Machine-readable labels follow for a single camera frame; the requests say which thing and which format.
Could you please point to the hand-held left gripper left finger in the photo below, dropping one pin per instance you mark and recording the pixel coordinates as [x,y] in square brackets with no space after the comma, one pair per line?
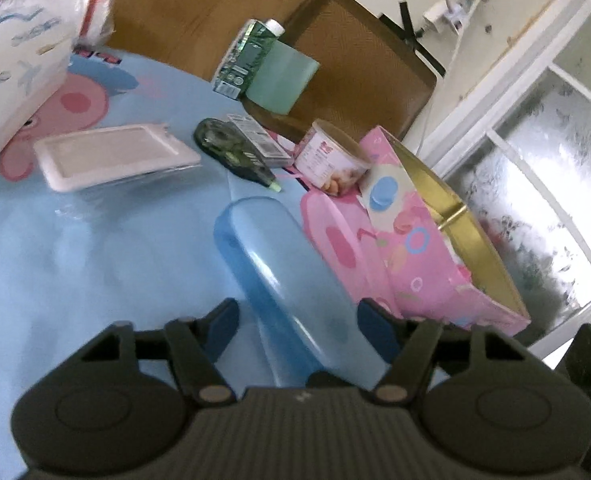
[223,325]

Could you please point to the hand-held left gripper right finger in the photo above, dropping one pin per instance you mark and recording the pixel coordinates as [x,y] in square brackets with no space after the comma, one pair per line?
[375,330]

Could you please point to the blue plastic case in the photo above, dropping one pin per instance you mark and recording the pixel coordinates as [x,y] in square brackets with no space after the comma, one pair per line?
[285,285]

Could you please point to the pink tin box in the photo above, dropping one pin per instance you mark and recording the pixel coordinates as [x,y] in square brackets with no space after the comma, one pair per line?
[415,260]

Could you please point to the cartoon pig printed blanket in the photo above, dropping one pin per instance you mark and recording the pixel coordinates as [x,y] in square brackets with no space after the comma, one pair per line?
[100,260]

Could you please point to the round nut can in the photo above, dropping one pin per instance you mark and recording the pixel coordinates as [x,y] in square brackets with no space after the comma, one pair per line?
[325,155]

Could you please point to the dark green correction tape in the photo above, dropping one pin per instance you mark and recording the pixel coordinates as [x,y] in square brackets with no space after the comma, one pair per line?
[220,141]

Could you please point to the grey printed packet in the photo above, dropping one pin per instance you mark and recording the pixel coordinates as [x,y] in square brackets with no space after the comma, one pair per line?
[263,140]

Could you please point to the teal cup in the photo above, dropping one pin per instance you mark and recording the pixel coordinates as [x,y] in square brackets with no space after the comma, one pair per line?
[283,77]

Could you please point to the green drink carton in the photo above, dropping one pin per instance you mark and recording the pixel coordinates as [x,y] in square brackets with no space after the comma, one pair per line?
[243,55]

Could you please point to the brown chair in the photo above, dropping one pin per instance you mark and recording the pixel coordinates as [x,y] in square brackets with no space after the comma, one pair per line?
[355,60]

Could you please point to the black tape strip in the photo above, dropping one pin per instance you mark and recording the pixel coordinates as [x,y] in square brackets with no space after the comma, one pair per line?
[406,22]
[415,47]

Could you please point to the white framed frosted window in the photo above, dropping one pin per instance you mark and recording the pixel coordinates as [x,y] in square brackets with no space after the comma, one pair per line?
[525,75]

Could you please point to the white tissue pack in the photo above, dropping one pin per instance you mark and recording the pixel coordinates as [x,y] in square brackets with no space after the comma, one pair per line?
[15,70]

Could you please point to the white power adapter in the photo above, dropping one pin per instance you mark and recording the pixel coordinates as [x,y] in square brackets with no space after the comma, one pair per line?
[455,5]

